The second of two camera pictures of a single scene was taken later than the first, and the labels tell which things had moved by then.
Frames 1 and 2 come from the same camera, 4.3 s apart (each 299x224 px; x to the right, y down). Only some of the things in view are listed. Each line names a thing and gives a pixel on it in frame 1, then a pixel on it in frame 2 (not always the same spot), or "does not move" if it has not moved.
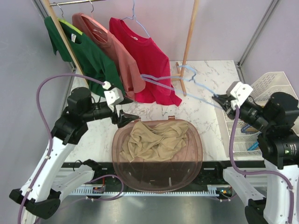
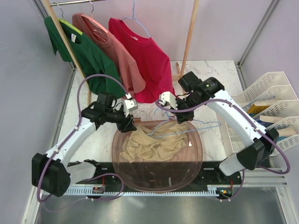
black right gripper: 223,98 -> 182,116
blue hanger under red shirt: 135,18 does not move
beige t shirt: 145,143 does not move
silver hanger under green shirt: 62,11 does not move
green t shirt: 99,71 does not move
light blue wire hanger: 179,91 -> 181,132
